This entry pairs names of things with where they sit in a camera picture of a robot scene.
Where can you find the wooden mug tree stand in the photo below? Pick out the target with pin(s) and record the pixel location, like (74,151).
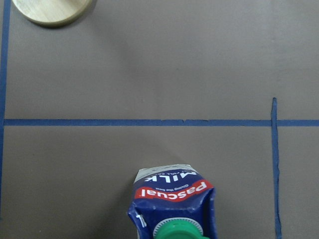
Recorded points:
(52,13)

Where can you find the blue white milk carton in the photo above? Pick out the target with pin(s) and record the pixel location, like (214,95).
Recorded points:
(173,202)

